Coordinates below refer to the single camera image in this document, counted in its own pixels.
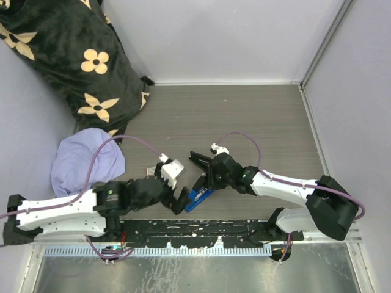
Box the white slotted cable duct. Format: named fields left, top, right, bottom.
left=43, top=244, right=272, bottom=257

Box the black floral plush blanket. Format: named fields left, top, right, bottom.
left=1, top=1, right=153, bottom=143

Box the black mounting base plate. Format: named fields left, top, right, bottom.
left=112, top=219, right=288, bottom=249

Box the white red staple box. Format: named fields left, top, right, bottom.
left=146, top=167, right=156, bottom=176

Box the aluminium slotted rail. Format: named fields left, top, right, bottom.
left=30, top=218, right=364, bottom=245

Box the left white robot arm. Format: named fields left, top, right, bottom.
left=2, top=160, right=190, bottom=246

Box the black stapler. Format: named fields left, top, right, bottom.
left=189, top=151, right=213, bottom=172

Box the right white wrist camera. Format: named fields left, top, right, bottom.
left=210, top=143, right=230, bottom=156

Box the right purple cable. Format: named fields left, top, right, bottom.
left=213, top=131, right=367, bottom=263

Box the lavender crumpled cloth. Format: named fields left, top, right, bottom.
left=51, top=128, right=125, bottom=198

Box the aluminium corner frame post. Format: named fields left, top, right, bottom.
left=299, top=0, right=356, bottom=90

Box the blue stapler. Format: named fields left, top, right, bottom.
left=185, top=187, right=214, bottom=212

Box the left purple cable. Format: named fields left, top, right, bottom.
left=0, top=134, right=169, bottom=265

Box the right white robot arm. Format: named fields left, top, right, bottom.
left=189, top=151, right=359, bottom=241

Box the purple cable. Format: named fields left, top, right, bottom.
left=0, top=134, right=169, bottom=265
left=213, top=131, right=367, bottom=263

